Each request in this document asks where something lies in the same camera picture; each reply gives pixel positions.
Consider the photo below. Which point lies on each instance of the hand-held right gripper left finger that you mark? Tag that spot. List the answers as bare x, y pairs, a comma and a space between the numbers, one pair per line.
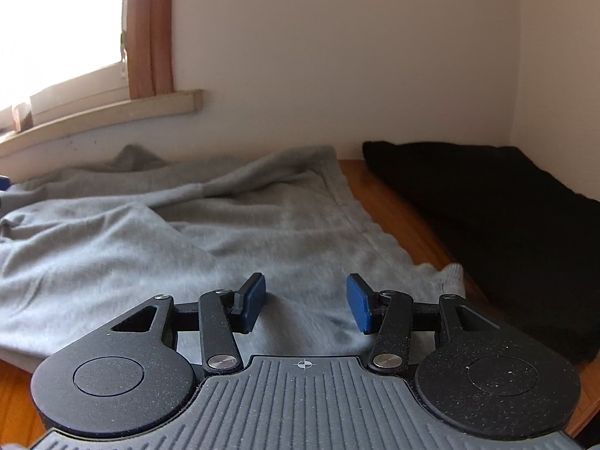
253, 302

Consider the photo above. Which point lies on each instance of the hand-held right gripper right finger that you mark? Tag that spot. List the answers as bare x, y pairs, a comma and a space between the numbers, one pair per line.
358, 302

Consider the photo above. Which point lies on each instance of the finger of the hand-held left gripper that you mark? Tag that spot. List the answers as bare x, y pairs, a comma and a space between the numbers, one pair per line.
3, 183

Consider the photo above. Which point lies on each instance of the grey printed hoodie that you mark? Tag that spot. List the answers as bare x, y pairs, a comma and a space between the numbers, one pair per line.
187, 234

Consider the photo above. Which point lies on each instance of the small glass jar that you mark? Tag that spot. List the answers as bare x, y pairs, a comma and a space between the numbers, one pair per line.
21, 116

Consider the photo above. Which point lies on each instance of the beige window sill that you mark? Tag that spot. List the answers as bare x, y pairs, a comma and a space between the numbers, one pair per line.
117, 112

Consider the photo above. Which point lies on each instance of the black folded garment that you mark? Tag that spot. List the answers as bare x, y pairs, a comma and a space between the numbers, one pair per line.
492, 206

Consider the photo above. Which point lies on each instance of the white window frame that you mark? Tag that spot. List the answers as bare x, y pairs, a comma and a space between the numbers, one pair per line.
79, 89

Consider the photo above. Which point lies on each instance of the brown wooden window frame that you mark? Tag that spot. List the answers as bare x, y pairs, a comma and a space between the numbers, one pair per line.
150, 28

